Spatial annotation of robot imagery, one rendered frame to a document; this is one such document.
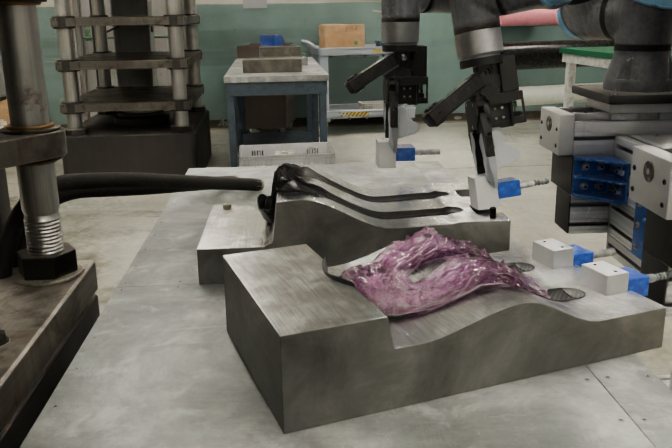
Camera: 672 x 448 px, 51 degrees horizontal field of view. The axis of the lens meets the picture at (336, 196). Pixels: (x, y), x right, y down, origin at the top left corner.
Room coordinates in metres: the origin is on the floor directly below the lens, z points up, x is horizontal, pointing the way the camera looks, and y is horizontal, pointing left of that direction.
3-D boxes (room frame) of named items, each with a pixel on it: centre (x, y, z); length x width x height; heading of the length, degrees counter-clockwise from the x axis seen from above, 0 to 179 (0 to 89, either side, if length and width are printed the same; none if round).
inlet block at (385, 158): (1.44, -0.15, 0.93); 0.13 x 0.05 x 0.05; 94
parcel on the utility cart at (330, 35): (7.28, -0.08, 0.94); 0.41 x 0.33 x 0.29; 102
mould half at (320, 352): (0.85, -0.13, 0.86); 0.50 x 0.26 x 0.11; 111
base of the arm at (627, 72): (1.60, -0.68, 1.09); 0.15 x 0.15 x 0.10
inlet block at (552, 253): (1.01, -0.36, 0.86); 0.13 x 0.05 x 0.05; 111
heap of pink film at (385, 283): (0.86, -0.13, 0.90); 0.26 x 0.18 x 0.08; 111
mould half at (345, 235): (1.20, -0.02, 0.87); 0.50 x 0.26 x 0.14; 94
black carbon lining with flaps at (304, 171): (1.20, -0.04, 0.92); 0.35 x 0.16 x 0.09; 94
